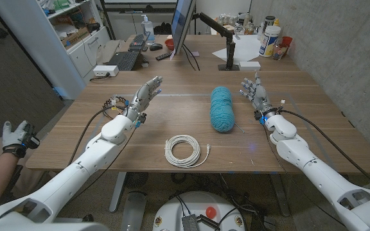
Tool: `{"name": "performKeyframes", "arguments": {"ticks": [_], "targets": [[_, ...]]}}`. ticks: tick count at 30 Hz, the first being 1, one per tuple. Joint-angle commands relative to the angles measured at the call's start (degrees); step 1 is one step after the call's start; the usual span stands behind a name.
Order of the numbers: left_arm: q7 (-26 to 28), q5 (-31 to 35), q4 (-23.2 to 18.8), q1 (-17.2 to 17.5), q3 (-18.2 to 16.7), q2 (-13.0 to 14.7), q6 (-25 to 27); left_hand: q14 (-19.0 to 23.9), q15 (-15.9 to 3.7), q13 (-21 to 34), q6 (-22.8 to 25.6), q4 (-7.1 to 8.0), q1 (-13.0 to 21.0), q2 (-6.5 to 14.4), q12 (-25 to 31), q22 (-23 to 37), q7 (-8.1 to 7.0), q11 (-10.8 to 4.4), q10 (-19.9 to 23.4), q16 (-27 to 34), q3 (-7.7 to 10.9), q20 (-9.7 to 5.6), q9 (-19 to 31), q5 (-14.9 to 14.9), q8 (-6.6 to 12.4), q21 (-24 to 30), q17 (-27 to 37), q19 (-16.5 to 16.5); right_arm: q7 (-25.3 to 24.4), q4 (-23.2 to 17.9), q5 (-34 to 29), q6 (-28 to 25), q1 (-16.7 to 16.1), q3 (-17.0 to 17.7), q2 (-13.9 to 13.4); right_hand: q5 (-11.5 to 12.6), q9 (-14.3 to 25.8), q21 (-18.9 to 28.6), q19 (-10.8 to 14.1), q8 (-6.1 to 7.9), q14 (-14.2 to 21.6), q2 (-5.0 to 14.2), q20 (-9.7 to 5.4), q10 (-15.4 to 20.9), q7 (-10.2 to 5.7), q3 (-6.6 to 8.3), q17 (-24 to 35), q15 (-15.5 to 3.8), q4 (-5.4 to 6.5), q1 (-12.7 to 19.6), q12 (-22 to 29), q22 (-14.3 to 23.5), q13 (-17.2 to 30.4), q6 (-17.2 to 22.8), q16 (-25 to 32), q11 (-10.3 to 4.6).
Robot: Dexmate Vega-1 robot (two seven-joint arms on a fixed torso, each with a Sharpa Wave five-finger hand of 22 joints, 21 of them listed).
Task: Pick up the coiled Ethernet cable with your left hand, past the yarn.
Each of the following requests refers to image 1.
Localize black remote control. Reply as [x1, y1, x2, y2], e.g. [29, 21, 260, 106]
[155, 51, 173, 62]

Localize white shelf cabinet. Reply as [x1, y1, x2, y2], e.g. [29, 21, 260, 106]
[0, 0, 112, 100]

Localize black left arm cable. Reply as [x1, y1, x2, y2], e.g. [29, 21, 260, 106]
[67, 105, 128, 167]

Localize clear glass jar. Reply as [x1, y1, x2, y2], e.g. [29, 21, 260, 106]
[272, 43, 288, 61]

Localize grey slanted table leg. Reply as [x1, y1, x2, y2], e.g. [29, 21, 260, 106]
[270, 173, 291, 218]
[109, 172, 127, 214]

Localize dark lidded canister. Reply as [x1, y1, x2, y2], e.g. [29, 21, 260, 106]
[263, 15, 276, 33]

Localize beige cloth bag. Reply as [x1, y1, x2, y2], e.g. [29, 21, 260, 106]
[96, 39, 127, 65]

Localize white Ethernet cable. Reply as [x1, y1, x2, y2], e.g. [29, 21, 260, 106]
[164, 134, 211, 169]

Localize large black keyboard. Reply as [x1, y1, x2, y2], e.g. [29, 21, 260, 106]
[105, 50, 141, 72]

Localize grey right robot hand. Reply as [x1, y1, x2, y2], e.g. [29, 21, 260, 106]
[239, 72, 278, 121]

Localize white wipes canister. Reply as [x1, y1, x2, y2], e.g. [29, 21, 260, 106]
[258, 25, 282, 58]

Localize white paper sheet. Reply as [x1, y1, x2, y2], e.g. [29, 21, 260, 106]
[211, 34, 263, 64]

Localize dark brown scalloped headband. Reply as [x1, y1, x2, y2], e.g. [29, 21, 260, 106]
[102, 95, 128, 118]

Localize person's white gloved hand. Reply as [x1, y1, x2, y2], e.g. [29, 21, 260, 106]
[1, 120, 28, 149]

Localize flat white box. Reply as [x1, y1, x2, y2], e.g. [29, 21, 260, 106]
[238, 60, 261, 72]

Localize small black keyboard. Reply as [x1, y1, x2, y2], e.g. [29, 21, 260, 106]
[127, 33, 150, 53]

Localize cardboard box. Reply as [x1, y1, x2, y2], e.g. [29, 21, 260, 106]
[60, 27, 91, 50]

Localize computer monitor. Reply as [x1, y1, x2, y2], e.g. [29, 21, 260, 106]
[170, 0, 197, 55]

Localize clear hand sanitizer bottle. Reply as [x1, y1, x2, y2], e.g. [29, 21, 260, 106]
[141, 14, 156, 46]

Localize teal yarn skein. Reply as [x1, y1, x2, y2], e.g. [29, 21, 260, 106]
[209, 85, 246, 134]

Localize white power strip box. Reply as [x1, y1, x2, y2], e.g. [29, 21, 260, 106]
[92, 65, 120, 78]

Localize black glove tracker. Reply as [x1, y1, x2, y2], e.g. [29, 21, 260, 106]
[22, 123, 40, 150]

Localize black bag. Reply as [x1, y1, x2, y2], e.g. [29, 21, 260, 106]
[154, 21, 173, 35]

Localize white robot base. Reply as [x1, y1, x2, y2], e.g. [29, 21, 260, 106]
[152, 191, 246, 231]

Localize red cup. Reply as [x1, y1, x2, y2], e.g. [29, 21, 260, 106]
[281, 35, 294, 49]

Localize black monitor cables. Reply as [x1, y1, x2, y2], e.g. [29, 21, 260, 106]
[181, 43, 201, 72]

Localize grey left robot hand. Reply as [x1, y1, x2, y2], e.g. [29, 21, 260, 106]
[124, 75, 163, 123]

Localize grey ribbed metal block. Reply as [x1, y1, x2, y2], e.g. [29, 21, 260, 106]
[181, 214, 200, 231]

